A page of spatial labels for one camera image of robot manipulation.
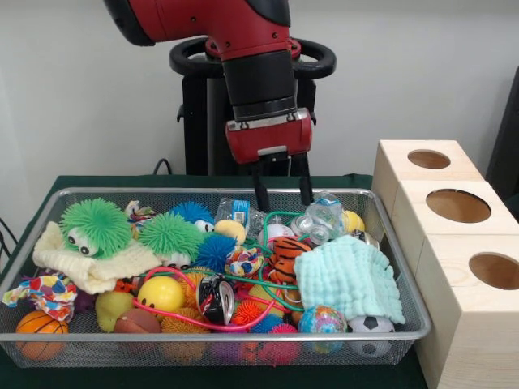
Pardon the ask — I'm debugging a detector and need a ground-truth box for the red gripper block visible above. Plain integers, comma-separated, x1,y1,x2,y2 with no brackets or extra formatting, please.
225,109,314,212

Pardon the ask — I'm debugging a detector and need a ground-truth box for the crushed clear plastic bottle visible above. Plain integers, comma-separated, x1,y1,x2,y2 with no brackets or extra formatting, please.
290,192,346,245

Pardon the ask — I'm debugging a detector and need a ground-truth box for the wooden box with three holes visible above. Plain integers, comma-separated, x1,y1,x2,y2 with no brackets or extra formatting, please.
371,139,519,389

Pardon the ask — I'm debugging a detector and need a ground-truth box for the tiger striped plush toy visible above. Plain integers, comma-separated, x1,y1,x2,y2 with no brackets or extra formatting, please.
267,237,314,284

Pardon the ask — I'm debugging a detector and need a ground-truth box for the blue spiky ball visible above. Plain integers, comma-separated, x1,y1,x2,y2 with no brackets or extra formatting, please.
198,233,239,275

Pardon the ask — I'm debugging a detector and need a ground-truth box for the light blue muslin cloth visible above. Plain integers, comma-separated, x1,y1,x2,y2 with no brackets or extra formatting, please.
294,234,406,325

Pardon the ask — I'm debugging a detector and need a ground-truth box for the small green spiky toy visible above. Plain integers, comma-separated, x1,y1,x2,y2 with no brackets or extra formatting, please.
139,212,206,268

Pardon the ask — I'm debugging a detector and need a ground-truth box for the globe print ball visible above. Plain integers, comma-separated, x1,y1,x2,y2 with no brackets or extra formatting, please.
302,305,349,353

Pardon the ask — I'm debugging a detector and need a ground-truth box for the yellow smiley ball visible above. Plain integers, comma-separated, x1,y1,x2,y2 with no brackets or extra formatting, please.
136,276,186,314

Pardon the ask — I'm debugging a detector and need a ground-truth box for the dark green tablecloth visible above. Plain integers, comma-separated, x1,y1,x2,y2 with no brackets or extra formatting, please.
0,173,431,389

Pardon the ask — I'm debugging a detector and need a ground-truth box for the large green spiky toy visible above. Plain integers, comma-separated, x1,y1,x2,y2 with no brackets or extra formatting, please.
59,198,133,260

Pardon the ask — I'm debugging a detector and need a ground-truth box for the cream knitted cloth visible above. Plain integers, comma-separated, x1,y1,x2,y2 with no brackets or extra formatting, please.
32,220,163,295

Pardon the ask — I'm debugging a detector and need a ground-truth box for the black upright panel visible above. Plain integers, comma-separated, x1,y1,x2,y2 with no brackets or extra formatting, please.
485,64,519,199

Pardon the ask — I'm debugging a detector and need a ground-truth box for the colourful spotted cloth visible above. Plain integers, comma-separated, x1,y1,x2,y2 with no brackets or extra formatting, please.
2,273,79,323

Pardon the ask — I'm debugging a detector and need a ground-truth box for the orange basketball toy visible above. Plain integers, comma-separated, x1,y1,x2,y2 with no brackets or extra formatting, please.
15,310,70,361

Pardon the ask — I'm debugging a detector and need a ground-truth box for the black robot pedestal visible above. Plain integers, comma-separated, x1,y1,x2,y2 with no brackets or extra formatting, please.
169,38,337,176

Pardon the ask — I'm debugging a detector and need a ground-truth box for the thin black cable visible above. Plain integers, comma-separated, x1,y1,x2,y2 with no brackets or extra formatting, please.
152,157,174,176

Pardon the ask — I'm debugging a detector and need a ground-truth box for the wire mesh bin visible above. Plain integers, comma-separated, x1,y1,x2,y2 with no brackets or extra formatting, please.
0,186,431,369

